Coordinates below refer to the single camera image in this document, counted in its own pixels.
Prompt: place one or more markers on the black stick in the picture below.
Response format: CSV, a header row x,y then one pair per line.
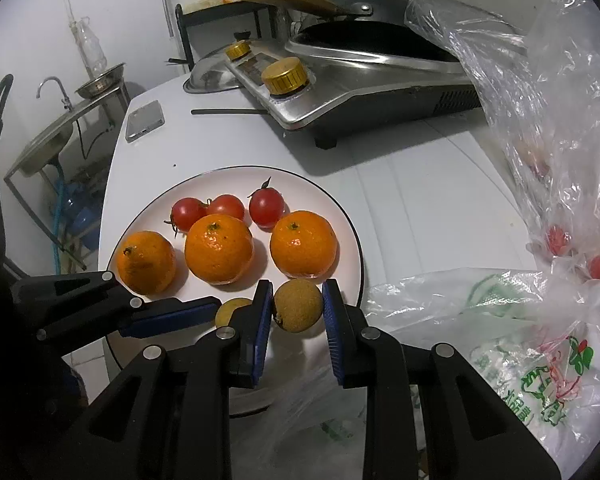
x,y
227,111

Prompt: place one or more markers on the steel stove with gold knobs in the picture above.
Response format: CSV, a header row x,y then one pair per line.
x,y
370,85

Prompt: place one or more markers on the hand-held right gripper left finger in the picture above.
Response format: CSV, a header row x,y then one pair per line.
x,y
261,335

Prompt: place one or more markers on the clear plastic bottle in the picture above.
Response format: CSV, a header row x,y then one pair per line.
x,y
92,45

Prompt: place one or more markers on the white plate with black rim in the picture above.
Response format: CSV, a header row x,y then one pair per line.
x,y
230,182

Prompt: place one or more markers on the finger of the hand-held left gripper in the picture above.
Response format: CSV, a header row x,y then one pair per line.
x,y
170,317

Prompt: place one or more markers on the small metal block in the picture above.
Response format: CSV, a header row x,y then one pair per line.
x,y
145,121

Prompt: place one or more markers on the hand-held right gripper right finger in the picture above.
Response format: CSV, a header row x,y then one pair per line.
x,y
334,335

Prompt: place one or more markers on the steel sink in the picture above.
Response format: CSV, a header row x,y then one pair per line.
x,y
50,142

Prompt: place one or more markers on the mandarin orange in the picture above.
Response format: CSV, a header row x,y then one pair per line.
x,y
219,249
145,262
304,244

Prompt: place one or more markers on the clear plastic bag with fruit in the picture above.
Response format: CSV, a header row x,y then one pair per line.
x,y
480,310

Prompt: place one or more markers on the steel faucet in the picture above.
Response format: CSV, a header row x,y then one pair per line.
x,y
55,89

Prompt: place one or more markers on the blue water jug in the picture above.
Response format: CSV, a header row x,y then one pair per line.
x,y
82,210

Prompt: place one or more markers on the steel bowl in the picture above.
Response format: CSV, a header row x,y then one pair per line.
x,y
100,82

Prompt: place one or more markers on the brown longan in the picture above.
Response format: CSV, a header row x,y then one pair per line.
x,y
297,312
230,312

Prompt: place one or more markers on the steel pot lid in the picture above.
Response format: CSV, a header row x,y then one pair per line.
x,y
210,77

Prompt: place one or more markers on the black shelf rack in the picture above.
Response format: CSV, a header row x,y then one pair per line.
x,y
215,14

